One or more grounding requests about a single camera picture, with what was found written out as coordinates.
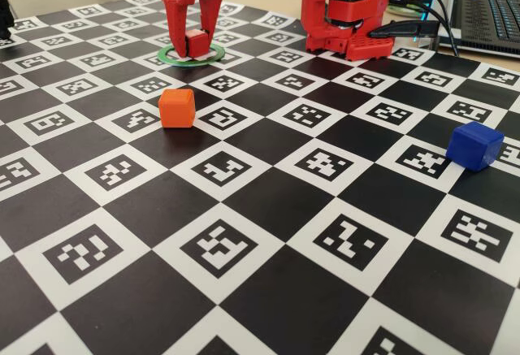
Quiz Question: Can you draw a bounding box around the silver laptop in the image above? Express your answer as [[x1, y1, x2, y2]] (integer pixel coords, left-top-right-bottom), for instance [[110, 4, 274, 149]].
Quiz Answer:
[[437, 0, 520, 60]]

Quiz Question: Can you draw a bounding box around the blue cube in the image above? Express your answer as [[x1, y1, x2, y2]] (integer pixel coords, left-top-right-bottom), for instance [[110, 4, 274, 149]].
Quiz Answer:
[[445, 120, 505, 172]]

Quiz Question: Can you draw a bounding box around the black wedge shaped power plug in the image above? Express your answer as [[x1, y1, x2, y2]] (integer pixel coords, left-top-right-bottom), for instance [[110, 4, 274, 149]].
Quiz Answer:
[[368, 20, 442, 40]]

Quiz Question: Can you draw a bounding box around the green ring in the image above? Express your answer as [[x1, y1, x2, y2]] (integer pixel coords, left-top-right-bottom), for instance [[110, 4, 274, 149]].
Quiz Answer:
[[156, 41, 227, 67]]

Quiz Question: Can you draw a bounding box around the orange cube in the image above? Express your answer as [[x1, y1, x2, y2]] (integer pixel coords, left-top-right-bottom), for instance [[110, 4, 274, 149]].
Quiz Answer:
[[158, 89, 197, 129]]

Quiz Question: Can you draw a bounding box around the red cube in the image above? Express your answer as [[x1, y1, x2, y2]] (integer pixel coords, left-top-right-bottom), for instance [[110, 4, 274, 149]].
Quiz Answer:
[[185, 28, 210, 58]]

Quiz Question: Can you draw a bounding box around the black white marker checkerboard mat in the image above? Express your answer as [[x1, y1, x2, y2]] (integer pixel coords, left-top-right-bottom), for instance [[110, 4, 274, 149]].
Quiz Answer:
[[0, 0, 520, 355]]

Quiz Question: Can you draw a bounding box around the black object at mat edge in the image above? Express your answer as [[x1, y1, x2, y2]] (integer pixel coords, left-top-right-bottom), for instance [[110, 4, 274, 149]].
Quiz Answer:
[[0, 0, 16, 41]]

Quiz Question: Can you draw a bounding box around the black cable with usb plug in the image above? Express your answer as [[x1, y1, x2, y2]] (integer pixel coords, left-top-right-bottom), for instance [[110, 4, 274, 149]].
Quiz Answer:
[[388, 0, 448, 27]]

